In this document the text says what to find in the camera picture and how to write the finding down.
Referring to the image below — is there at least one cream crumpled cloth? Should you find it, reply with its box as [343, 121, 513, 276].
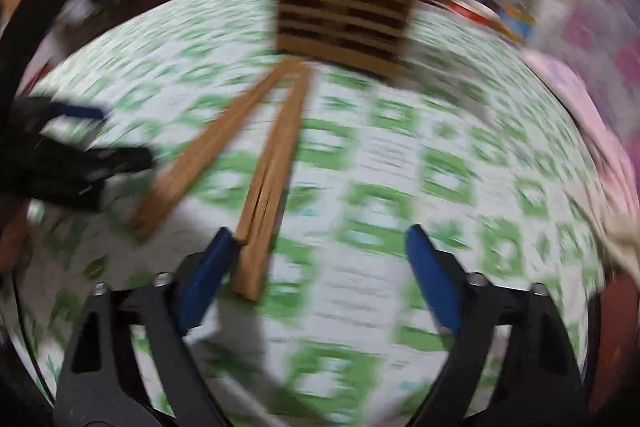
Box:
[570, 187, 640, 278]

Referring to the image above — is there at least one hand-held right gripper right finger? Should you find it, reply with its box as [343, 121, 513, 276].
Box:
[405, 223, 587, 427]

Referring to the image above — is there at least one green checked tablecloth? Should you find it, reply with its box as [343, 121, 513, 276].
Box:
[10, 0, 613, 427]

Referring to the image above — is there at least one bunch of brown wooden chopsticks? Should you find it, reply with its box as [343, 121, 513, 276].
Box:
[127, 58, 315, 304]

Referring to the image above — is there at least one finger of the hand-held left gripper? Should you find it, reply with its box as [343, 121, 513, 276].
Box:
[10, 98, 107, 135]
[27, 146, 154, 212]

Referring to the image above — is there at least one floral plastic sheet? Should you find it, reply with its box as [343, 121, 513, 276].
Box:
[570, 0, 640, 92]

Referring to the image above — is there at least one dark red cloth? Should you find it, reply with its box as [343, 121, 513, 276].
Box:
[587, 274, 640, 415]

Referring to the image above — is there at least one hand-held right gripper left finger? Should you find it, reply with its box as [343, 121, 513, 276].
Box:
[52, 227, 240, 427]

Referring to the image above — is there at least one pink floral cloth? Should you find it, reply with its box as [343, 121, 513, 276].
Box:
[520, 49, 636, 218]

